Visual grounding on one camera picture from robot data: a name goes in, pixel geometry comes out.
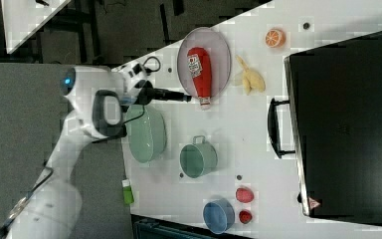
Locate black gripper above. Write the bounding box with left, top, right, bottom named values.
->
left=135, top=80, right=192, bottom=106

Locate red plush ketchup bottle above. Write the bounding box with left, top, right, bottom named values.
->
left=187, top=47, right=212, bottom=110

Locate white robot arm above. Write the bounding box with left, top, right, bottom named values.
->
left=0, top=61, right=191, bottom=239

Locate grey round plate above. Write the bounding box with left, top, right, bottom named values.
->
left=176, top=27, right=231, bottom=98

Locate green perforated colander bowl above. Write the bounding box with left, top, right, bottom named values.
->
left=125, top=105, right=167, bottom=163

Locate peeled banana toy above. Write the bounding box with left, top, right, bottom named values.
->
left=234, top=55, right=266, bottom=96

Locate orange slice toy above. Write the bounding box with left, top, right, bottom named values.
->
left=265, top=29, right=286, bottom=48

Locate large red strawberry toy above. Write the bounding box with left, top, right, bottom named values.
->
left=236, top=187, right=254, bottom=203

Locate blue cup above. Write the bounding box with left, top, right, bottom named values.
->
left=203, top=198, right=235, bottom=234

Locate small red strawberry toy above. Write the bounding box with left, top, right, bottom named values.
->
left=239, top=210, right=253, bottom=224

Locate dark teal crate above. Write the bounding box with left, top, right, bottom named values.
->
left=133, top=219, right=218, bottom=239

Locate black toaster oven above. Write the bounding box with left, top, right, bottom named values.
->
left=284, top=31, right=382, bottom=226

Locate green mug with handle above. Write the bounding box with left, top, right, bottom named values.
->
left=180, top=135, right=218, bottom=178

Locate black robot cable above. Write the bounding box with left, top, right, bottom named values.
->
left=93, top=56, right=162, bottom=144

